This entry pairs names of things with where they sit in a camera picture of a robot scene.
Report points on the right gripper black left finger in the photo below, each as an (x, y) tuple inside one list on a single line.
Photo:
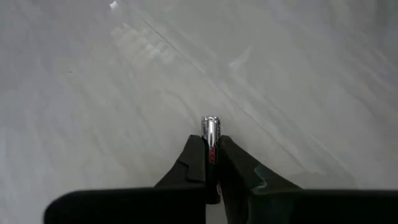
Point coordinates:
[(192, 168)]

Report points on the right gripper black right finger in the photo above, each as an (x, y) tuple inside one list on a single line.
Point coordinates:
[(236, 174)]

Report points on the silver battery with red print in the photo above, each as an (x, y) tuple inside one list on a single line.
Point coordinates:
[(211, 130)]

